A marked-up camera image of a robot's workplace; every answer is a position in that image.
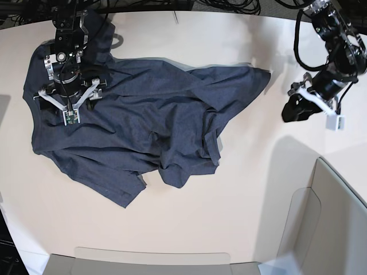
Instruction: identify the grey chair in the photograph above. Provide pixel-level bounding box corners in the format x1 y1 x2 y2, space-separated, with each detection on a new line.
43 247 260 274
275 158 366 274

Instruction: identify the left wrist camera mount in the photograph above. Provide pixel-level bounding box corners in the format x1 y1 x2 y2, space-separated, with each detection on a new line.
300 91 345 131

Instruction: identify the grey chair bottom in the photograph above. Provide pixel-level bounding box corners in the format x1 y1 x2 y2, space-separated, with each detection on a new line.
43 247 260 274

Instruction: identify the grey chair right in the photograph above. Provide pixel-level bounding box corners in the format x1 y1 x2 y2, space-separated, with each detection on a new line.
275 158 366 274

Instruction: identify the dark blue t-shirt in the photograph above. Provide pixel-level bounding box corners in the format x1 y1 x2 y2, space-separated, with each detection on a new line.
23 11 271 207

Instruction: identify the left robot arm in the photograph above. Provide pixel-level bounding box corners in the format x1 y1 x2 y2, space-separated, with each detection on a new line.
282 1 366 129

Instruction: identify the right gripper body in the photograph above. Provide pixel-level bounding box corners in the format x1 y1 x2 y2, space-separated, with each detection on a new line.
37 65 110 113

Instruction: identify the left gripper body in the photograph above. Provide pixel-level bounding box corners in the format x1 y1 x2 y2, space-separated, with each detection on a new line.
288 70 346 107

